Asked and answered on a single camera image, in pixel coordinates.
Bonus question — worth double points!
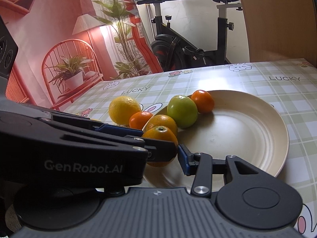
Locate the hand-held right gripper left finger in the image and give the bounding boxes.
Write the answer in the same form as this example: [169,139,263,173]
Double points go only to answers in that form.
[103,186,125,196]

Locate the large yellow lemon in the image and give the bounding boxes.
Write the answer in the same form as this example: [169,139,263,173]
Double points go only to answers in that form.
[109,96,142,126]

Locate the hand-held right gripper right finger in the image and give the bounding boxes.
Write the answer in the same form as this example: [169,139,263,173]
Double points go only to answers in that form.
[178,143,276,197]

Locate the black exercise bike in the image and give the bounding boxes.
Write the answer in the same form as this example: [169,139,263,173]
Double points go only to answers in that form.
[131,0,243,73]

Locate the wooden board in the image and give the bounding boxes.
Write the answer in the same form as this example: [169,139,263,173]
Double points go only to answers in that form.
[234,0,317,66]

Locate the pink room wall poster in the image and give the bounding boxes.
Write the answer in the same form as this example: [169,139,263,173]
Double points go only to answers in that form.
[0,0,164,110]

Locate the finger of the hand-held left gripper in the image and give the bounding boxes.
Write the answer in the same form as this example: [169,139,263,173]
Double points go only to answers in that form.
[49,112,143,139]
[125,135,179,163]

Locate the green apple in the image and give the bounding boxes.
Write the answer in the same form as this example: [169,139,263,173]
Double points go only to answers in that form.
[167,95,199,129]

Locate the green plaid bunny tablecloth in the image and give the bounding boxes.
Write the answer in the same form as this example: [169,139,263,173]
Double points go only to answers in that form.
[53,58,317,238]

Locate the cream round plate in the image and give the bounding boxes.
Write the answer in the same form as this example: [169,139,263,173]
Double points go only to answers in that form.
[142,90,290,189]

